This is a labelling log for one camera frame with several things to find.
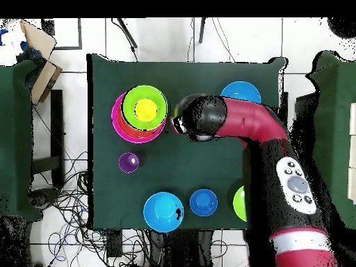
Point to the black tripod leg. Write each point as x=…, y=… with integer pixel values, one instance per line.
x=128, y=33
x=202, y=30

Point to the white box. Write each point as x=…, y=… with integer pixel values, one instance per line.
x=353, y=125

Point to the purple plastic cup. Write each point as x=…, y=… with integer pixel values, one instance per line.
x=128, y=162

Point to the dark green tablecloth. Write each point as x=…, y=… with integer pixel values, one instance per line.
x=336, y=111
x=194, y=172
x=14, y=139

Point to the orange plastic bowl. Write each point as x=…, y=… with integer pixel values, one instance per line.
x=125, y=129

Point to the cardboard box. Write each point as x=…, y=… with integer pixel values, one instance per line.
x=44, y=80

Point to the black rectangular object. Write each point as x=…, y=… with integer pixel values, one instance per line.
x=304, y=111

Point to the large pink plastic bowl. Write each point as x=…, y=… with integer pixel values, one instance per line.
x=115, y=122

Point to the black power strip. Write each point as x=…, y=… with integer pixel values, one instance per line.
x=114, y=244

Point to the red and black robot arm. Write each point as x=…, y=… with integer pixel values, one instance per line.
x=256, y=119

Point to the black equipment with knob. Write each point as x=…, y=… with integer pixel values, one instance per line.
x=43, y=197

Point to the blue cloth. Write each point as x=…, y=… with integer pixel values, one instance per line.
x=30, y=52

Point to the yellow plastic cup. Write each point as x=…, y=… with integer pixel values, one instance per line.
x=146, y=110

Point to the green plastic bowl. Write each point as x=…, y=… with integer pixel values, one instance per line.
x=240, y=204
x=129, y=114

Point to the light blue plastic bowl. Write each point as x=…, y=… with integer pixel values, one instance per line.
x=242, y=90
x=163, y=212

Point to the small dark blue bowl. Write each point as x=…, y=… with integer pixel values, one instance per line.
x=203, y=202

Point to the black metal stand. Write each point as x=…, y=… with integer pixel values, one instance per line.
x=57, y=125

